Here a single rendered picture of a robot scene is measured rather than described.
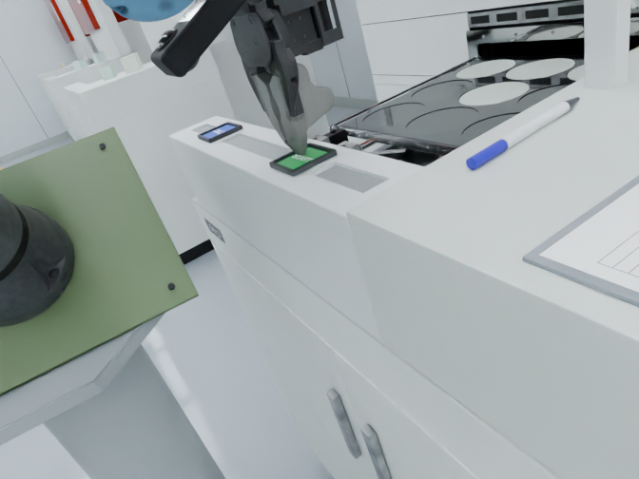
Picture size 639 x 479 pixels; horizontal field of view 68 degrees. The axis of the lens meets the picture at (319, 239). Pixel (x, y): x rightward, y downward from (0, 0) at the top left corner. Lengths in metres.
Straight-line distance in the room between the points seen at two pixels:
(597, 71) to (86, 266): 0.61
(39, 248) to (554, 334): 0.53
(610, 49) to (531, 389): 0.32
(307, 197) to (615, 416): 0.28
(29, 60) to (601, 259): 8.29
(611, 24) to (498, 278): 0.30
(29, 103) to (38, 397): 7.88
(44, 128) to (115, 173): 7.75
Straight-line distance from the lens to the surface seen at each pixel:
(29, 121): 8.44
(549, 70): 0.85
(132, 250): 0.66
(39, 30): 8.43
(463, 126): 0.68
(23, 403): 0.64
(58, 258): 0.65
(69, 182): 0.73
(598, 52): 0.52
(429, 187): 0.38
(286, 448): 1.49
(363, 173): 0.45
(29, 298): 0.64
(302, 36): 0.48
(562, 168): 0.38
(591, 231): 0.30
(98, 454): 0.78
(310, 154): 0.52
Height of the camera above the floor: 1.13
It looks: 29 degrees down
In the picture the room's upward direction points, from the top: 18 degrees counter-clockwise
